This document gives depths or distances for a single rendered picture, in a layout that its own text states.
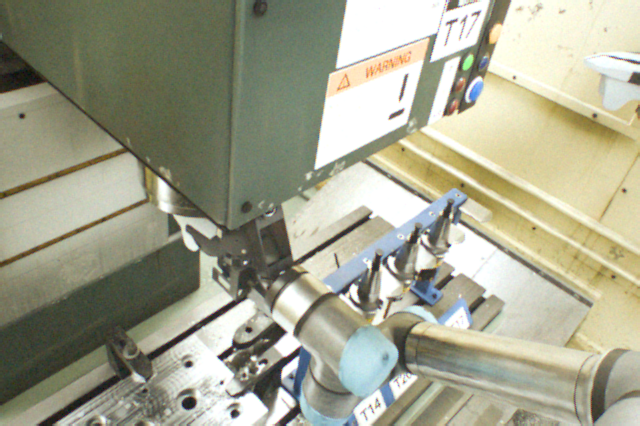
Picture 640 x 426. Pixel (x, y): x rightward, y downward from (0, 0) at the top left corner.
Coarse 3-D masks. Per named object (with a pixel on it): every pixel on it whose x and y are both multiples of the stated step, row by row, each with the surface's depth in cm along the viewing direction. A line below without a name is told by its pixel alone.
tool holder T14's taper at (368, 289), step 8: (368, 264) 95; (368, 272) 95; (376, 272) 94; (360, 280) 97; (368, 280) 95; (376, 280) 95; (360, 288) 97; (368, 288) 96; (376, 288) 96; (360, 296) 98; (368, 296) 97; (376, 296) 97
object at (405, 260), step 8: (408, 240) 101; (400, 248) 104; (408, 248) 102; (416, 248) 101; (400, 256) 103; (408, 256) 102; (416, 256) 103; (400, 264) 104; (408, 264) 103; (408, 272) 104
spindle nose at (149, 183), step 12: (144, 168) 68; (144, 180) 70; (156, 180) 68; (144, 192) 72; (156, 192) 69; (168, 192) 68; (156, 204) 71; (168, 204) 69; (180, 204) 69; (192, 216) 70
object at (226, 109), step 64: (0, 0) 67; (64, 0) 55; (128, 0) 47; (192, 0) 41; (256, 0) 39; (320, 0) 44; (64, 64) 61; (128, 64) 51; (192, 64) 44; (256, 64) 42; (320, 64) 48; (128, 128) 56; (192, 128) 48; (256, 128) 46; (320, 128) 53; (192, 192) 52; (256, 192) 51
